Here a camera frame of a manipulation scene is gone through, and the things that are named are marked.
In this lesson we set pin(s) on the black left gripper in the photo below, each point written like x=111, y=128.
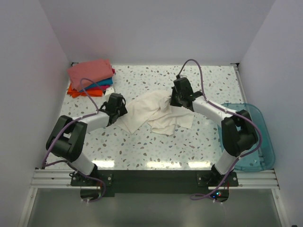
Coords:
x=123, y=110

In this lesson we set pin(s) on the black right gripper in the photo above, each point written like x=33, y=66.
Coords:
x=172, y=101

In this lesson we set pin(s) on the white t-shirt with red print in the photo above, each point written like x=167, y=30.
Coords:
x=154, y=109

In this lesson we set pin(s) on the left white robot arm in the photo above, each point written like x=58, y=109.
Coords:
x=67, y=138

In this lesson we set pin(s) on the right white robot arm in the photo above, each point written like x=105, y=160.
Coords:
x=239, y=132

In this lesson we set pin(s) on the blue folded t-shirt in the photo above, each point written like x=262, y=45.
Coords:
x=105, y=82

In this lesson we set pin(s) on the pink folded t-shirt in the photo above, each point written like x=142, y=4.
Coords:
x=96, y=70

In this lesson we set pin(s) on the orange folded t-shirt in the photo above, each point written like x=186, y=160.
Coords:
x=93, y=92

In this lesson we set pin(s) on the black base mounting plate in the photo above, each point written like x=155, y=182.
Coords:
x=159, y=188

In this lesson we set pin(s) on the aluminium frame rail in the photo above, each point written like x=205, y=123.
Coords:
x=238, y=180

